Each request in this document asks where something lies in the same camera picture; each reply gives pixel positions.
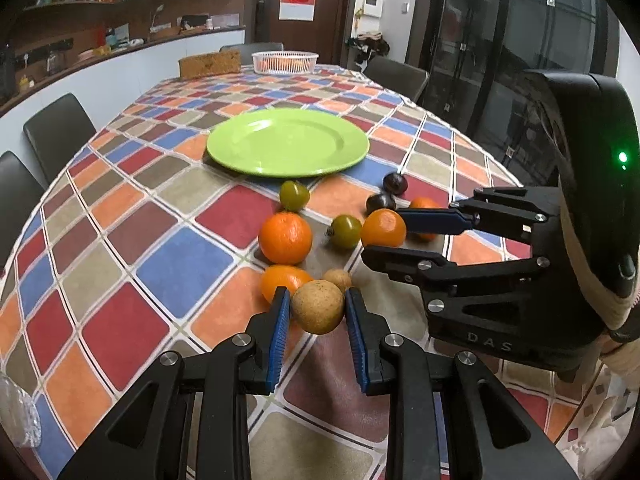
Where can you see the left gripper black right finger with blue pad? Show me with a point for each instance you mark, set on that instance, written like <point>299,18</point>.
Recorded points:
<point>450,416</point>

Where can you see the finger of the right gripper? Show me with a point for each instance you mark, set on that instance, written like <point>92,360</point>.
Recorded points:
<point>519,214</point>
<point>436,275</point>

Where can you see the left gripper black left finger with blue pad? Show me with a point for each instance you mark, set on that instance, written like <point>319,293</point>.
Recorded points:
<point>146,434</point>

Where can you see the orange mandarin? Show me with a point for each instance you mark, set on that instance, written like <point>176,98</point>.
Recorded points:
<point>384,227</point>

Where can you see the small orange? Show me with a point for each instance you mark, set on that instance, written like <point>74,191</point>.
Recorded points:
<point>425,203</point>

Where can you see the small brown round fruit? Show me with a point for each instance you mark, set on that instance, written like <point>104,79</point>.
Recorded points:
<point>339,277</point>

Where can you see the large brown round fruit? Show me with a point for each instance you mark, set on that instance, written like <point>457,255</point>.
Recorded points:
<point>318,307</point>

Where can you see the orange oval kumquat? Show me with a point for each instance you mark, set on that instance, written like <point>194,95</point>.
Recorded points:
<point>281,275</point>

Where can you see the large orange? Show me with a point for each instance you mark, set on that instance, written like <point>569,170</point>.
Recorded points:
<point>285,238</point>

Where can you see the dark plum lower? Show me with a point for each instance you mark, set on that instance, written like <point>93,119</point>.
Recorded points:
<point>380,201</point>

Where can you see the dark plum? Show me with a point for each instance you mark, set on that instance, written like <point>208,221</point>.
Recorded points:
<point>380,201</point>
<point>395,184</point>

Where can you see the dark plum upper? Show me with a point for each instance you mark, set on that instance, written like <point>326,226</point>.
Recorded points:
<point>395,184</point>

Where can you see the green tomato lower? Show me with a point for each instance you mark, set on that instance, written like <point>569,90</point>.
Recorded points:
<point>344,231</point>

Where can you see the green tomato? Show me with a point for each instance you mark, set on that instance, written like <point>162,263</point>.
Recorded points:
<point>344,231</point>
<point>293,196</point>

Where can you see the clear plastic bag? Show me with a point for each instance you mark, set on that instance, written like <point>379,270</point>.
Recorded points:
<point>19,416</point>

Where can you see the green tomato upper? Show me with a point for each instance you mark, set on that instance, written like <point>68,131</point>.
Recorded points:
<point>293,196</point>

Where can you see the dark chair right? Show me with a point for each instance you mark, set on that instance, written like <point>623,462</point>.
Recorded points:
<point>407,80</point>

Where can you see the dark chair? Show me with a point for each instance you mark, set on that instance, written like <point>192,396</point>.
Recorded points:
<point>20,192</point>
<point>57,133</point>
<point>407,80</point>

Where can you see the black glass cabinet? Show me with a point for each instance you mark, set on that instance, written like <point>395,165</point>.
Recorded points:
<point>476,53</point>

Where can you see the green plate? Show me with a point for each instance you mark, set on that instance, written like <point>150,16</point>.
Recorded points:
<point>287,143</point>

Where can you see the dark wooden door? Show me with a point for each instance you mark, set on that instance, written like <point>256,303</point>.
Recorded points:
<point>316,26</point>

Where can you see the dark chair left near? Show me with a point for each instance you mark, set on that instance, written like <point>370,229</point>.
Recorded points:
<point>20,192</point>

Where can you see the dark chair far end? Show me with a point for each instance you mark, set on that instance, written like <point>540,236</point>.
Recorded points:
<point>247,50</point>

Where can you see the brown woven box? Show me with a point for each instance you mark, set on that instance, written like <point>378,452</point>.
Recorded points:
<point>210,64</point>

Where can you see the dark chair left far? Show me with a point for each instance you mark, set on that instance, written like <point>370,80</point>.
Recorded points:
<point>57,133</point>

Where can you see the white wall intercom panel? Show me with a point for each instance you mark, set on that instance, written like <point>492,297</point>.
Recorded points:
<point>372,8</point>

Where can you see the white wire fruit basket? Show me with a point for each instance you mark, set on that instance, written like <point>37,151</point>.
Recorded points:
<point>284,62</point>

